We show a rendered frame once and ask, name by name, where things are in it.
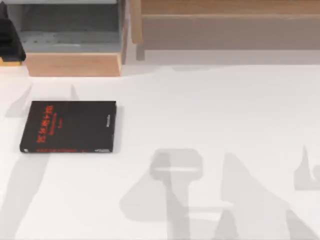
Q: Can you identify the black book with red lettering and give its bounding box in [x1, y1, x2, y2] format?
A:
[19, 100, 118, 154]

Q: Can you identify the black angular object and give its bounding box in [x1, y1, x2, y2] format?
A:
[0, 1, 27, 63]

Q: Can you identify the pale wooden drawer front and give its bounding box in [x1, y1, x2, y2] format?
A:
[25, 51, 123, 78]

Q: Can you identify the wooden open shelf unit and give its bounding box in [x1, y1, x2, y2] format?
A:
[129, 0, 320, 62]

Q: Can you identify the grey pierced drawer inside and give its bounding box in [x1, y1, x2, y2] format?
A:
[6, 0, 130, 65]

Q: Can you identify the flat yellow square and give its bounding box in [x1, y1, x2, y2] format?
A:
[0, 56, 23, 68]

